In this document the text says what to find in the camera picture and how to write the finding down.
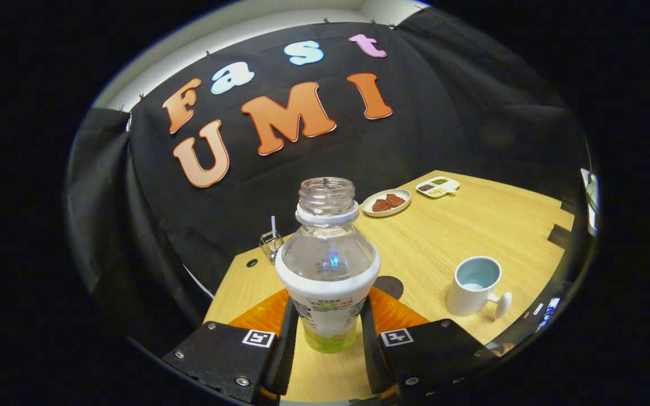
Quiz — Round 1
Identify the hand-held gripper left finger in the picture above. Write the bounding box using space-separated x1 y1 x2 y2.
161 288 300 404

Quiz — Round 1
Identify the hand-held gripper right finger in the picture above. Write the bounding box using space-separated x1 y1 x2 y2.
359 286 498 402

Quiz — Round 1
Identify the dark round coaster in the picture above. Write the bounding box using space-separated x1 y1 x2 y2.
374 276 405 301

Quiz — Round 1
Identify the clear plastic juice bottle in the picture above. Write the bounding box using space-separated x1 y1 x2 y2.
275 176 382 354

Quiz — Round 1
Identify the white cup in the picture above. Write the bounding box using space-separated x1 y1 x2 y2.
446 256 513 321

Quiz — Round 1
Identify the wooden table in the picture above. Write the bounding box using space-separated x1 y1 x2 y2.
204 170 577 404

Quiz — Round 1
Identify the red dried meat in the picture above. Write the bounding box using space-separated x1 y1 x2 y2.
371 193 406 213

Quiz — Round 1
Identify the white oval plate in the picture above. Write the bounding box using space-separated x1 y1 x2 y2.
361 188 412 218

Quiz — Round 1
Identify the white divided bean dish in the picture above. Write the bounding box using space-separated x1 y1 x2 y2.
415 176 461 199

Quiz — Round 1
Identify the black backdrop cloth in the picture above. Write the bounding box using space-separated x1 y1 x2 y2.
65 7 591 339

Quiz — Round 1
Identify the wire mesh utensil holder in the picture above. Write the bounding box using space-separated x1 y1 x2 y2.
259 231 285 263

